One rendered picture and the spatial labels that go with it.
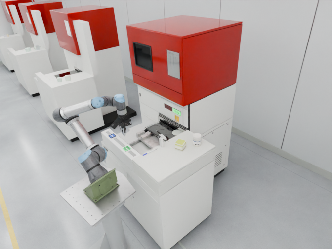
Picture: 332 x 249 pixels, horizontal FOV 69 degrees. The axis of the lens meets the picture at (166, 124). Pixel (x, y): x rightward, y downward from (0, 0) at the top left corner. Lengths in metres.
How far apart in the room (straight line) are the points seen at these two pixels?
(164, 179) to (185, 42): 1.04
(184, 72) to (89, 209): 1.26
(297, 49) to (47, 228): 3.32
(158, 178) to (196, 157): 0.36
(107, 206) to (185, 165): 0.64
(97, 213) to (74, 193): 0.30
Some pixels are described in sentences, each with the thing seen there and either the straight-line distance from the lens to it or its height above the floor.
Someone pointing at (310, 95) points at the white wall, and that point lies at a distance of 3.19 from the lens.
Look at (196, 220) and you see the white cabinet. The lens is 2.52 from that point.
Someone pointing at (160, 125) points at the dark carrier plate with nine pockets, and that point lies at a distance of 2.47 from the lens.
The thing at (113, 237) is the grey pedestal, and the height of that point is 0.30.
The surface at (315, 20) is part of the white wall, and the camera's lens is 3.02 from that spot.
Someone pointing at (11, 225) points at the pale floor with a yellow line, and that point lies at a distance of 3.28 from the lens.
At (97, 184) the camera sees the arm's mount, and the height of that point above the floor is 0.96.
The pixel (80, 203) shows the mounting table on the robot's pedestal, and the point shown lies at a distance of 1.96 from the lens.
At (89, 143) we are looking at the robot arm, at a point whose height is 1.10.
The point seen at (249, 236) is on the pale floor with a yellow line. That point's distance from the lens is 2.71.
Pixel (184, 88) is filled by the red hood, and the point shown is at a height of 1.40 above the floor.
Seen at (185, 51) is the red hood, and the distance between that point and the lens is 1.95.
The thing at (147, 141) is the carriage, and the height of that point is 0.88.
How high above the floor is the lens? 2.21
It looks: 32 degrees down
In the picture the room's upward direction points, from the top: 4 degrees counter-clockwise
